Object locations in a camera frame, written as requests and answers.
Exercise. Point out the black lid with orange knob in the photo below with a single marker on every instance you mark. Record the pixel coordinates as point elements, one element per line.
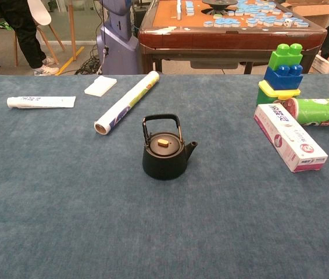
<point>171,148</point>

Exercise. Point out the person in black trousers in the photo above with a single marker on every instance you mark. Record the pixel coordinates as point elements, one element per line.
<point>25,35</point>

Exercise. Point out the large white die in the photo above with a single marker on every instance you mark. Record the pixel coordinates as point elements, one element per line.
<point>288,22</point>

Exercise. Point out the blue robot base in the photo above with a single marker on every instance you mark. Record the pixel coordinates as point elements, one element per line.
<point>118,49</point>

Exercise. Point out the blue white mahjong tile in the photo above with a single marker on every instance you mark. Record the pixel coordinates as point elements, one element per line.
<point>208,24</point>
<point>303,24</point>

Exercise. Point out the black cast iron teapot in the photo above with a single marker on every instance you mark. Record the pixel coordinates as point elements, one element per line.
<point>164,168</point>

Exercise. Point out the green chips can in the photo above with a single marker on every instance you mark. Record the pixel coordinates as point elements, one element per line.
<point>321,112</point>

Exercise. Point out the dark green toy brick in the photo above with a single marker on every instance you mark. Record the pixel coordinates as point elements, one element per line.
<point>264,98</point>

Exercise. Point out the cardboard box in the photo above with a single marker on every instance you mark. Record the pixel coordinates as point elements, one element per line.
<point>318,11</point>

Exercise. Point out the dark teal fabric-covered table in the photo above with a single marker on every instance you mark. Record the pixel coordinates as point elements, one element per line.
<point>164,232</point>

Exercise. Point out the blue toy brick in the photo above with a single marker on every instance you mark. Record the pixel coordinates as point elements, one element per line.
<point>283,80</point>

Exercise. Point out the white pink toothpaste box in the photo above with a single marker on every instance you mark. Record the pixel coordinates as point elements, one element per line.
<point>289,136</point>

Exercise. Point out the yellow toy brick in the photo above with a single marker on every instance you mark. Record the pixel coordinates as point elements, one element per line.
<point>269,88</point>

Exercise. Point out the white rolled paper tube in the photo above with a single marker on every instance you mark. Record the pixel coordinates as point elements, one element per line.
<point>126,103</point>

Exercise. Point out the light green toy brick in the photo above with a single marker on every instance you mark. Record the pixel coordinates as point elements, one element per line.
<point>286,59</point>

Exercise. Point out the small white flat box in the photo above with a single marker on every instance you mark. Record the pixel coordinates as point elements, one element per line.
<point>100,85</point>

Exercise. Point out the brown mahjong table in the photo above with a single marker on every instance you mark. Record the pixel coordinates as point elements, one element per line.
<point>225,39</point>

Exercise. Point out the wooden pole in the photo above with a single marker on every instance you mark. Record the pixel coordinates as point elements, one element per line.
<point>72,29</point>

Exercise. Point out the white chair with wooden legs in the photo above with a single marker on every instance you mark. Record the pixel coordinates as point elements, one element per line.
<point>41,13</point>

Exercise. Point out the white toothpaste tube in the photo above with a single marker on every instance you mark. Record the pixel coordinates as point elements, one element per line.
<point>42,102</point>

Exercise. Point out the black mahjong table hub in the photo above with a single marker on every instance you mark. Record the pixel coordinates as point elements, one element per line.
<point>219,5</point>

